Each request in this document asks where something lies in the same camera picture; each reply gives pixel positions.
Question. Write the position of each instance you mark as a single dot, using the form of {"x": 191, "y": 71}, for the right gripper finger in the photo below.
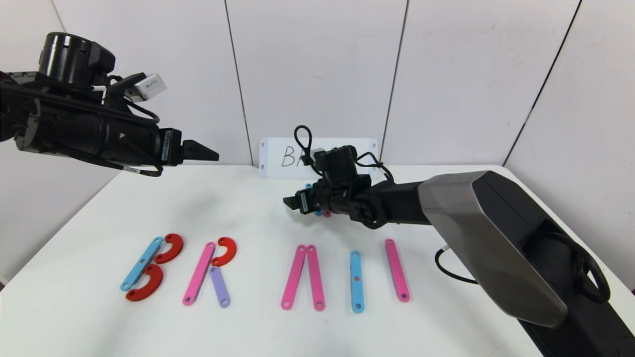
{"x": 291, "y": 203}

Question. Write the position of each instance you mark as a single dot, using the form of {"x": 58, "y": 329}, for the long pink bar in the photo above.
{"x": 200, "y": 272}
{"x": 397, "y": 270}
{"x": 315, "y": 277}
{"x": 293, "y": 276}

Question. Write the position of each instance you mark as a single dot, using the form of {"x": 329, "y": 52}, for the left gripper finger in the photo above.
{"x": 197, "y": 143}
{"x": 199, "y": 154}

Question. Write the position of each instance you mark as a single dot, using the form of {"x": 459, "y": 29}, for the short purple bar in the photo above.
{"x": 219, "y": 286}

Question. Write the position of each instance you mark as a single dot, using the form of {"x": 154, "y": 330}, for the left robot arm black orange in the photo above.
{"x": 69, "y": 59}

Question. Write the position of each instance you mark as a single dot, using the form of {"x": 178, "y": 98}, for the small red curved piece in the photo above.
{"x": 228, "y": 250}

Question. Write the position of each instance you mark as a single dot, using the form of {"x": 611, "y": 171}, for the short blue bar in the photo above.
{"x": 318, "y": 213}

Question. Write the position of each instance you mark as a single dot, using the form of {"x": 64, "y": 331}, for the black left camera bracket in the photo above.
{"x": 121, "y": 89}

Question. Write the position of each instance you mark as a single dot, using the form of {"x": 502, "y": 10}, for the large red curved piece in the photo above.
{"x": 151, "y": 288}
{"x": 174, "y": 243}

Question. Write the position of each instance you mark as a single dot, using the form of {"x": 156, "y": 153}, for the long blue bar orange dot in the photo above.
{"x": 356, "y": 292}

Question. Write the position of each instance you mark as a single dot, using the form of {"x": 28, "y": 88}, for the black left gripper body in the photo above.
{"x": 170, "y": 146}

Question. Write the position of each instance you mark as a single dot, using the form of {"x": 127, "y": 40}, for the white BRAIN sign card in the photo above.
{"x": 272, "y": 171}

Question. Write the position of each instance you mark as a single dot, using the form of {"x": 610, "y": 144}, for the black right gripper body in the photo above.
{"x": 303, "y": 200}

